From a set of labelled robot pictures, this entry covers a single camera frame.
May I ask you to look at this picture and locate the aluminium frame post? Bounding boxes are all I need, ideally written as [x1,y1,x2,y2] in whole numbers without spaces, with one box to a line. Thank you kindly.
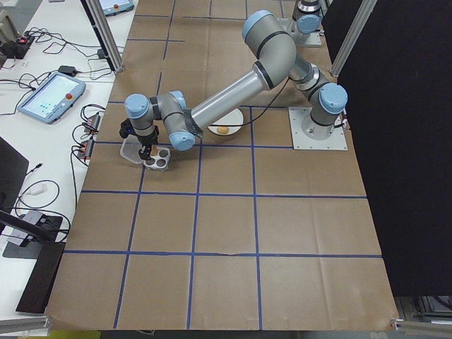
[330,0,379,77]

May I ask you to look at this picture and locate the clear plastic tray lid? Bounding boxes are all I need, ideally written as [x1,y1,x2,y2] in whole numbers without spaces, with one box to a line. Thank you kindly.
[119,138,146,165]

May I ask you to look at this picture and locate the white computer mouse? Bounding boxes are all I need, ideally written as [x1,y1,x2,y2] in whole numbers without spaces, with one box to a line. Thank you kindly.
[27,182,49,197]

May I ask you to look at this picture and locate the black frame cover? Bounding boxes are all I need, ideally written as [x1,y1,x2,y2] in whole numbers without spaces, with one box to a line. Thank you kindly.
[320,0,452,298]

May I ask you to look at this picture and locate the dark brown board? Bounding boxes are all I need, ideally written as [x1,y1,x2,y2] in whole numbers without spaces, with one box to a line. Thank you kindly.
[16,242,67,314]

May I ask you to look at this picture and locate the black power strip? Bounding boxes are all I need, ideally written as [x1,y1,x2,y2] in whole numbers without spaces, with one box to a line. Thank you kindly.
[13,34,35,49]

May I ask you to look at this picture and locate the grey monitor stand base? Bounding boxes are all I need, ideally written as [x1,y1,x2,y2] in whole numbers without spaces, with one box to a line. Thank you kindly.
[2,210,69,261]

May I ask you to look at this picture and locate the black slanted bar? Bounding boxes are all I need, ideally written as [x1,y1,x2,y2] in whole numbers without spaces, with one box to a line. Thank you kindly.
[0,208,50,245]

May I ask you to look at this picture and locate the white round plate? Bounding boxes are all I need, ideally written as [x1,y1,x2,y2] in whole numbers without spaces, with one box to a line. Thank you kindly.
[207,107,246,138]

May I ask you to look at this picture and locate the metal frame bars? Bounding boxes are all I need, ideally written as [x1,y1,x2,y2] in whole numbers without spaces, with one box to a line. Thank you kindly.
[394,295,452,321]

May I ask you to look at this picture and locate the blue robot teach pendant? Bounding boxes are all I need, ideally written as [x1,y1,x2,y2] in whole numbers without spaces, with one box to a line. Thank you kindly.
[97,0,137,18]
[16,70,88,126]

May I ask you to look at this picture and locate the white four-hole egg tray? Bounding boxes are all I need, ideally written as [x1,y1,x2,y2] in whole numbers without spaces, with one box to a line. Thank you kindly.
[142,143,172,173]

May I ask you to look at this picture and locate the black desk cable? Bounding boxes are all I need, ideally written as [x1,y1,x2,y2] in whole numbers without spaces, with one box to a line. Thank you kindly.
[71,103,107,141]
[77,56,119,81]
[20,28,103,57]
[0,72,54,117]
[16,179,60,217]
[69,141,93,244]

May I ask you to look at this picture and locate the black monitor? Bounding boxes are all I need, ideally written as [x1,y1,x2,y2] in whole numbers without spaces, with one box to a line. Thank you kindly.
[0,136,30,215]

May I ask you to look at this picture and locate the aluminium table frame rail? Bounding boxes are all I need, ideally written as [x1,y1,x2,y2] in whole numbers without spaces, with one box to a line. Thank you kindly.
[389,316,452,333]
[0,314,54,332]

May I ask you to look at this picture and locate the black device box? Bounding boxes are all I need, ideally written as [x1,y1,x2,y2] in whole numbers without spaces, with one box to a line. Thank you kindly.
[0,40,28,61]

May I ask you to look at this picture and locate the black orange usb hub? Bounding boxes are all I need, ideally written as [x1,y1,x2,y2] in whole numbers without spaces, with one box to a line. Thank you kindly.
[78,138,97,159]
[82,112,102,134]

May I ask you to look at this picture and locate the white work desk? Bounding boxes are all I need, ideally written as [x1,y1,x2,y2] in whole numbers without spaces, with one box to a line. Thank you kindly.
[0,0,139,339]

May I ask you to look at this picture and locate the tall aluminium post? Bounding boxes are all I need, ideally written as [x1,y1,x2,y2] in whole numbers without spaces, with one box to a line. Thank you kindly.
[80,0,125,74]

